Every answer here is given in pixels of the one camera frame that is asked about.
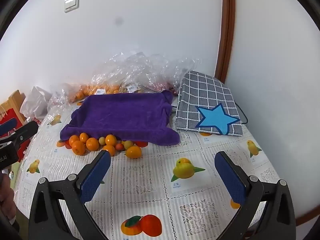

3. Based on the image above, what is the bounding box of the brown wooden door frame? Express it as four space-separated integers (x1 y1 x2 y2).
214 0 236 84

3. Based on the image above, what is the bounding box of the white lace fruit-print tablecloth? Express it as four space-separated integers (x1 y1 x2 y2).
14 97 282 240

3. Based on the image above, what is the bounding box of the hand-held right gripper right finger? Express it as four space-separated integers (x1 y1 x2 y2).
214 151 297 240

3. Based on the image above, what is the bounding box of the person's left hand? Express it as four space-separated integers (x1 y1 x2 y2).
0 174 17 230

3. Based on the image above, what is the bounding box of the purple towel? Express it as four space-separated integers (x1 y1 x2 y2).
59 90 181 146

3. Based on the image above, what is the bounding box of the brown cardboard box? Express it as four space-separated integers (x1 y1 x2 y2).
0 89 27 110

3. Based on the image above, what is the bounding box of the clear plastic bag red fruit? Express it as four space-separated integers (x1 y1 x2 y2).
140 54 202 97

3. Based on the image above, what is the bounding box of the pile of mixed small fruits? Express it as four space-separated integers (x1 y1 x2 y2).
57 132 149 159

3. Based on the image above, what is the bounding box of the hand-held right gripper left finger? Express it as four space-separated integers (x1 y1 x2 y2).
28 149 112 240

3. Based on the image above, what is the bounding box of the white light switch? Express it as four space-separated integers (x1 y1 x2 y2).
64 0 80 13

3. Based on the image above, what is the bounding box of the clear plastic bag of oranges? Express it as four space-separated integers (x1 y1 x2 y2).
69 52 142 103

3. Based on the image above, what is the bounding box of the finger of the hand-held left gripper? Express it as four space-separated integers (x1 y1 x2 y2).
0 118 18 137
0 121 39 147

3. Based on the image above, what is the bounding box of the brown wooden baseboard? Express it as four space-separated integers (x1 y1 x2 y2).
295 204 320 228

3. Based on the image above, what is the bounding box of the white plastic bag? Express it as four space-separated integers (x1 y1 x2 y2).
19 86 52 120

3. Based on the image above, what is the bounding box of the black cable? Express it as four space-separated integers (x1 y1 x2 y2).
235 102 248 125

